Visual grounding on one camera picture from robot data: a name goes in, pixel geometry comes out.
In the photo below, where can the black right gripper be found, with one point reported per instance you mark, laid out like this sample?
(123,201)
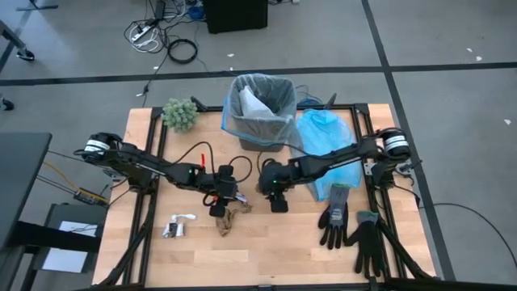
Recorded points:
(274,174)

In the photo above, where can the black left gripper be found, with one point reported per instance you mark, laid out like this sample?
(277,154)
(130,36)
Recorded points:
(224,184)

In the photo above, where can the small white paper strip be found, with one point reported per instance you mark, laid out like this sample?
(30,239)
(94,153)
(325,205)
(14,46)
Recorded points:
(183,217)

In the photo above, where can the light blue trash bag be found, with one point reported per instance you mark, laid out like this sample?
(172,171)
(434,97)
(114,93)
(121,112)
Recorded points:
(323,129)

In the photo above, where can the silver foil wrapper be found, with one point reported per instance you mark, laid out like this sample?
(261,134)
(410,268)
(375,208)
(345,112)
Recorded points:
(173,230)

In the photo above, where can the translucent grey trash bag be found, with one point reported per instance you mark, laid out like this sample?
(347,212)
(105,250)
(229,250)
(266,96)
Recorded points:
(278,97)

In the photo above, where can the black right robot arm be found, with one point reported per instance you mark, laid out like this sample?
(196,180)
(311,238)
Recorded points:
(335,159)

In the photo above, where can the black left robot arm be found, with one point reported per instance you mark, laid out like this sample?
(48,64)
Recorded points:
(141,163)

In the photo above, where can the grey black printed work glove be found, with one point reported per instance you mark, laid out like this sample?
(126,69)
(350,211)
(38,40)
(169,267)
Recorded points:
(337,214)

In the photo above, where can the green plant in white pot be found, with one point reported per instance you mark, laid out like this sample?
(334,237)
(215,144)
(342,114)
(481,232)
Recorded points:
(180,115)

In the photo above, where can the black yellow circuit board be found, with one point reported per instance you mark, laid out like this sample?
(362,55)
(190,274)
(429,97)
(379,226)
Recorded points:
(87,197)

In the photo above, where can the black computer tower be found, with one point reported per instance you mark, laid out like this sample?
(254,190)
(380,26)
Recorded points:
(234,16)

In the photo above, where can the grey tray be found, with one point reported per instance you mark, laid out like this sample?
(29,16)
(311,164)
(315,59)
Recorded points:
(60,212)

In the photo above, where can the white power strip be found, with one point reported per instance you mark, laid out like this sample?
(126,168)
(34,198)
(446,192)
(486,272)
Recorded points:
(141,32)

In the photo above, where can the white paper sheet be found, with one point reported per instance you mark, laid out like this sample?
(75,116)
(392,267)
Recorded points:
(64,260)

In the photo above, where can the grey desk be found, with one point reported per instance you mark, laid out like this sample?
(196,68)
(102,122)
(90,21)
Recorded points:
(20,174)

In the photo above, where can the black caster wheel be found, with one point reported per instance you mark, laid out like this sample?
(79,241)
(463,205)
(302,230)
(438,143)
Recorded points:
(6,105)

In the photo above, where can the metal leg with caster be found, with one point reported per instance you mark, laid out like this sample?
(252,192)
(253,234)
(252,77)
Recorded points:
(25,54)

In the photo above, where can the black aluminium table frame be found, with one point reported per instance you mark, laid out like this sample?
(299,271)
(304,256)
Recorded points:
(360,110)

